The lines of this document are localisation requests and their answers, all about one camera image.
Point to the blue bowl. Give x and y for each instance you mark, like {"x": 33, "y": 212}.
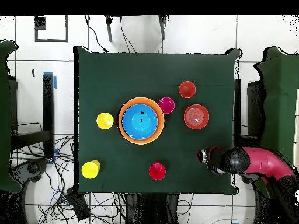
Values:
{"x": 140, "y": 130}

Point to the large yellow-orange bowl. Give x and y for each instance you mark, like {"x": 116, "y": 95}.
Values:
{"x": 120, "y": 123}

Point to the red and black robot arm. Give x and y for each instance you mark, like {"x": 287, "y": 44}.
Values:
{"x": 264, "y": 161}

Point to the small orange bowl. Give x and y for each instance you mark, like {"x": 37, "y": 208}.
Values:
{"x": 196, "y": 116}

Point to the red cup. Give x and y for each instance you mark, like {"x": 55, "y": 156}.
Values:
{"x": 157, "y": 173}

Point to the black cabinet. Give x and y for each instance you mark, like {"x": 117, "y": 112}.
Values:
{"x": 13, "y": 105}
{"x": 255, "y": 109}

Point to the pink cup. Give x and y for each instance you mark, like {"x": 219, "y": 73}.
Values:
{"x": 166, "y": 105}

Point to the orange cup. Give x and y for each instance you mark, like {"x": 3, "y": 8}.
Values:
{"x": 187, "y": 89}

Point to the green cloth side table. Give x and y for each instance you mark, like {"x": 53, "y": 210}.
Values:
{"x": 4, "y": 116}
{"x": 280, "y": 105}

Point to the amber yellow cup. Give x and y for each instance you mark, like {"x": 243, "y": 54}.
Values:
{"x": 104, "y": 122}

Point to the dark green table cloth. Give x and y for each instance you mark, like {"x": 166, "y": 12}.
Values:
{"x": 140, "y": 65}

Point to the bright yellow cup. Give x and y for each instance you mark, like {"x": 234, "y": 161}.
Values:
{"x": 90, "y": 170}

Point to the grey metal leg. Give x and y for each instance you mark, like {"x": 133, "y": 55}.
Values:
{"x": 109, "y": 30}
{"x": 162, "y": 28}

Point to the black power adapter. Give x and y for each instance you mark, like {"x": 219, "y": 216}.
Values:
{"x": 78, "y": 205}

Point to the black metal stand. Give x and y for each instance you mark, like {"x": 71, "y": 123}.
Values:
{"x": 48, "y": 105}

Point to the blue tape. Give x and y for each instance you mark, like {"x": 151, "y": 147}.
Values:
{"x": 55, "y": 82}

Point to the grey office chair base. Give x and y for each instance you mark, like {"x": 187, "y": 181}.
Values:
{"x": 30, "y": 168}

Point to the black metal post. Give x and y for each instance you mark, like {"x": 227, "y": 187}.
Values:
{"x": 237, "y": 112}

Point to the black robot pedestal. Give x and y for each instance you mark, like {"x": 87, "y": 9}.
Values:
{"x": 151, "y": 210}

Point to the grey square floor frame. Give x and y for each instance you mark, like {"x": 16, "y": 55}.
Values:
{"x": 51, "y": 40}

